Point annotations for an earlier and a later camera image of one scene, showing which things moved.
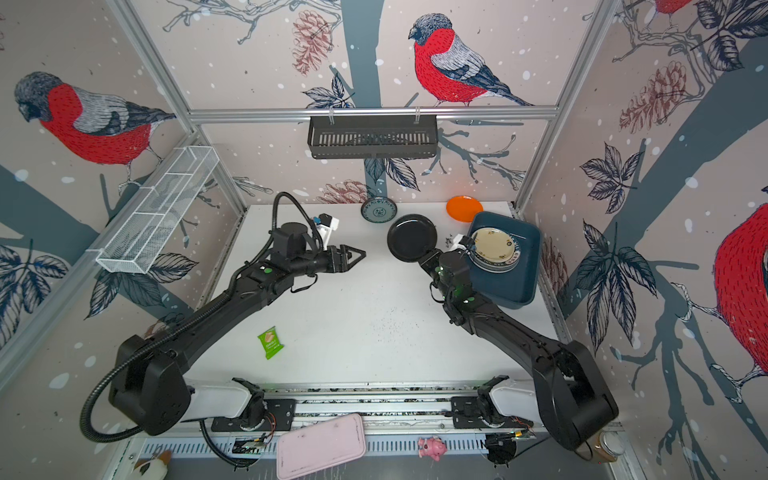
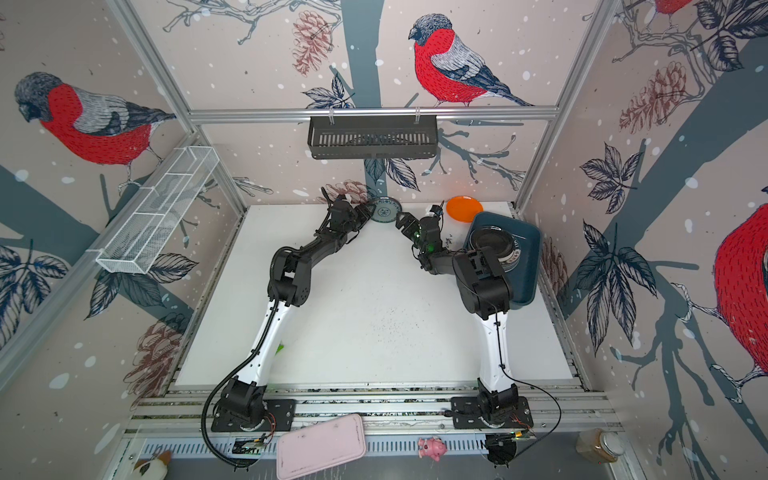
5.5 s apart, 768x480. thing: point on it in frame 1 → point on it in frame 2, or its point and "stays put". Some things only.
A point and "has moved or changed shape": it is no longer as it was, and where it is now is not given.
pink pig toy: x=432 y=447 stays put
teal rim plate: x=496 y=268 has moved or changed shape
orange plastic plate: x=463 y=208 stays put
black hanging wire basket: x=368 y=137 stays put
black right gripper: x=432 y=261 → x=419 y=223
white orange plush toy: x=155 y=466 stays put
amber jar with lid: x=610 y=445 stays put
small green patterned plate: x=379 y=209 stays put
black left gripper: x=342 y=265 → x=363 y=216
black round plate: x=411 y=236 has moved or changed shape
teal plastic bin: x=516 y=287 stays put
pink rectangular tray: x=316 y=447 stays put
